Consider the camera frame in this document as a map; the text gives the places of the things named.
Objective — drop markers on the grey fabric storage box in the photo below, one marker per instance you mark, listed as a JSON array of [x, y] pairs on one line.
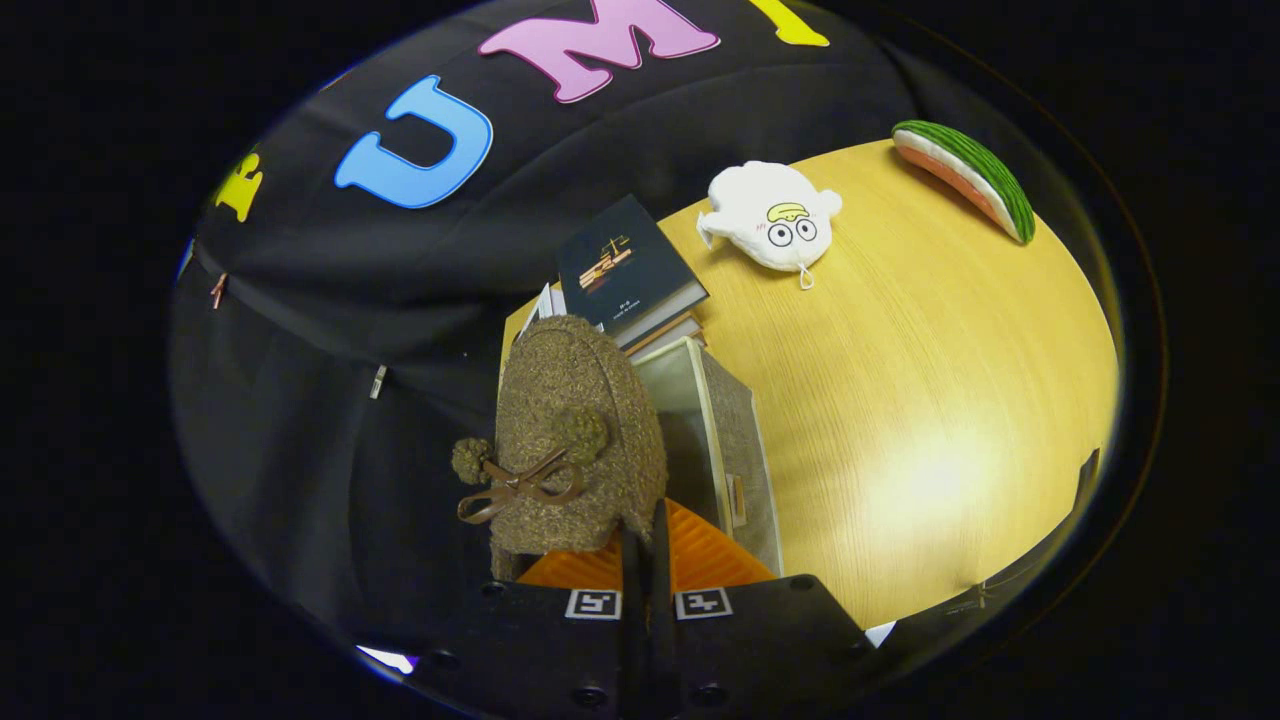
[[740, 430]]

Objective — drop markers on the watermelon slice plush toy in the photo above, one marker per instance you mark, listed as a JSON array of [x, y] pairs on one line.
[[975, 170]]

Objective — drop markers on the silver cloth clip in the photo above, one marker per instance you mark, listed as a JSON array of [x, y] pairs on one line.
[[378, 381]]

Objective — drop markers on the copper cloth clip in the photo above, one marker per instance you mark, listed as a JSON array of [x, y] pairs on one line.
[[217, 290]]

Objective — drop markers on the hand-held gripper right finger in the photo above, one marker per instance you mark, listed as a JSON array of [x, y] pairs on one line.
[[660, 640]]

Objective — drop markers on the brown fuzzy slipper shoe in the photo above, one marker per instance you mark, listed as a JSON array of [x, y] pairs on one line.
[[570, 400]]

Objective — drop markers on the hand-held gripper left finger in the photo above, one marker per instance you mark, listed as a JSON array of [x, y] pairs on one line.
[[632, 640]]

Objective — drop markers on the white plush toy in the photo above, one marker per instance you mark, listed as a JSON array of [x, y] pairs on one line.
[[760, 205]]

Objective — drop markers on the brown cover book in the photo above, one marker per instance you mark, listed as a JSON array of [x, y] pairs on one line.
[[665, 330]]

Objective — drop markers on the dark blue hardcover book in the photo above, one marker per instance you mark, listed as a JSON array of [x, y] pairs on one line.
[[620, 265]]

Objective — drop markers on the white picture cover book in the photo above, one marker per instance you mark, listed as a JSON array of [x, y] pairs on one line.
[[540, 310]]

